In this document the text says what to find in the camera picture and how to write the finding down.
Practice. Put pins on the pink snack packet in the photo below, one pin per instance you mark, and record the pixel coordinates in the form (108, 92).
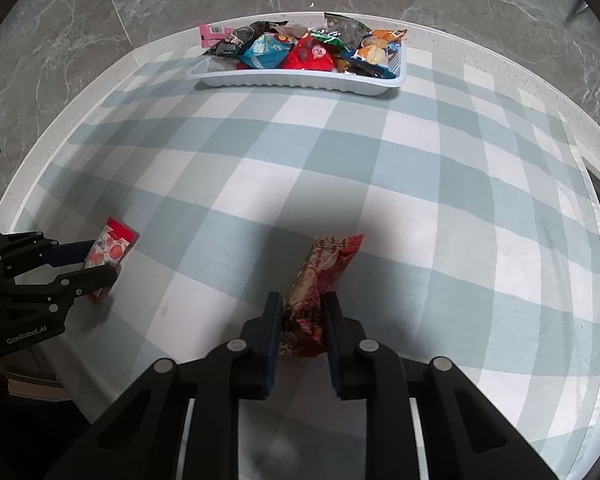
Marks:
(211, 33)

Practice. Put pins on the white plastic tray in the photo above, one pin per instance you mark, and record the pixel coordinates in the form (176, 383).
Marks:
(280, 81)

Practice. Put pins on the dark red snack packet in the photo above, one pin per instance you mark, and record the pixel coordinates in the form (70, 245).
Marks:
(320, 270)

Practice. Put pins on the red white patterned snack packet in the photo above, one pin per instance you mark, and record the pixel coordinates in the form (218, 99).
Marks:
(111, 247)

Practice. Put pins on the green white checkered tablecloth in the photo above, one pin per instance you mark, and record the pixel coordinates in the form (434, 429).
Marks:
(330, 170)

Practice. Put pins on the pile of mixed snack packets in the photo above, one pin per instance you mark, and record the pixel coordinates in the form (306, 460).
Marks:
(351, 30)

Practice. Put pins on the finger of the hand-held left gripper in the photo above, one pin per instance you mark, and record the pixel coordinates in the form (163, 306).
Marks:
(72, 253)
(92, 280)

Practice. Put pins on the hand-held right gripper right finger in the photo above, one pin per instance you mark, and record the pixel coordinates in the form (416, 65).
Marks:
(332, 342)

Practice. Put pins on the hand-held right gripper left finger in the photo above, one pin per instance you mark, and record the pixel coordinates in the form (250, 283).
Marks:
(272, 342)

